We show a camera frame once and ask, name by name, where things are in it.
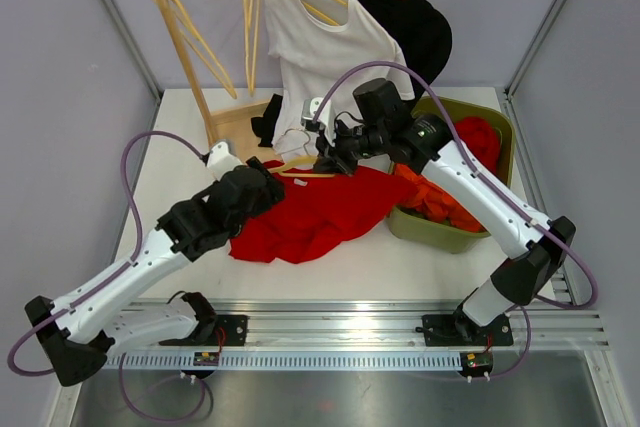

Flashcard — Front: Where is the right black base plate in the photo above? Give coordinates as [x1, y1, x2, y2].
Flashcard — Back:
[415, 313, 514, 347]

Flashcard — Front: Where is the aluminium frame post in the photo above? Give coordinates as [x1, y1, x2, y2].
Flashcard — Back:
[99, 0, 163, 104]
[503, 0, 601, 98]

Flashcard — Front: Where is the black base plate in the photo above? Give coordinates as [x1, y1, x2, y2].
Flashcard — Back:
[160, 314, 249, 347]
[415, 313, 514, 347]

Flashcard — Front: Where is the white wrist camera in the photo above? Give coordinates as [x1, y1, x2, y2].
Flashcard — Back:
[204, 139, 243, 180]
[301, 97, 328, 132]

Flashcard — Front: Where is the green plastic basket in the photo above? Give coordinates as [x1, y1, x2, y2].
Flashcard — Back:
[385, 97, 515, 254]

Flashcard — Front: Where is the right aluminium frame post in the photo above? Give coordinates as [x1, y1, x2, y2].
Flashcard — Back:
[503, 0, 601, 98]

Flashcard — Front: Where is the grey slotted cable duct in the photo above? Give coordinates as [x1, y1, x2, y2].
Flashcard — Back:
[105, 350, 462, 372]

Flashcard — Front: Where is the left aluminium frame post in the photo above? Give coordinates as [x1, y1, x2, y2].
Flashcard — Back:
[99, 0, 163, 104]

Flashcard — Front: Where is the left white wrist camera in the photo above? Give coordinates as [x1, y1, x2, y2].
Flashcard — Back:
[204, 139, 243, 180]

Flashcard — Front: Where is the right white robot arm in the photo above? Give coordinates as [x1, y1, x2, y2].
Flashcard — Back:
[301, 78, 576, 346]

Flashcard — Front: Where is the wooden clothes rack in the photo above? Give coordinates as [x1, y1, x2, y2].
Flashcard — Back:
[135, 0, 414, 161]

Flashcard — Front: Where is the black t shirt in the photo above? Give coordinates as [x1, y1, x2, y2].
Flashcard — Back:
[251, 0, 453, 148]

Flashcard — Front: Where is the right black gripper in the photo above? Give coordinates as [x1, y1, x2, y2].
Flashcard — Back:
[314, 117, 389, 177]

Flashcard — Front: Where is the yellow hanger of front red shirt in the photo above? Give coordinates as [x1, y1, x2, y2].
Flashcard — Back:
[242, 0, 262, 96]

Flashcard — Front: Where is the red t shirt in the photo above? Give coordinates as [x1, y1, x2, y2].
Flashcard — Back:
[230, 166, 416, 264]
[454, 116, 501, 174]

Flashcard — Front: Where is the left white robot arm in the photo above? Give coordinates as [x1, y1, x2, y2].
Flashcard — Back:
[25, 158, 285, 387]

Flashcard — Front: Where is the yellow hanger of orange shirt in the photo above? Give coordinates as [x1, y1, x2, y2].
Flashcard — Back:
[164, 0, 237, 99]

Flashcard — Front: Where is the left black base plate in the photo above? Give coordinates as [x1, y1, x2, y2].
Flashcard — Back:
[160, 314, 249, 347]

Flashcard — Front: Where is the yellow hanger of red shirt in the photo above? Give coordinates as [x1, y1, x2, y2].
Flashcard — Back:
[242, 0, 262, 96]
[268, 129, 334, 179]

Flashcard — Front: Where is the white t shirt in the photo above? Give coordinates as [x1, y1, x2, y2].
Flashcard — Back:
[265, 0, 406, 161]

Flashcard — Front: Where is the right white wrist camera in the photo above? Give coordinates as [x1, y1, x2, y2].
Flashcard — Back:
[301, 97, 328, 132]

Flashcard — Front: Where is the aluminium mounting rail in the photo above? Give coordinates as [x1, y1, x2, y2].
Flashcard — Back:
[128, 302, 610, 351]

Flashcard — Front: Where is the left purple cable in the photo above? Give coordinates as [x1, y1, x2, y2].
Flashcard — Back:
[7, 130, 216, 422]

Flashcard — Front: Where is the orange t shirt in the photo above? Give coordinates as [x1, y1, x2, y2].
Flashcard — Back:
[393, 164, 485, 233]

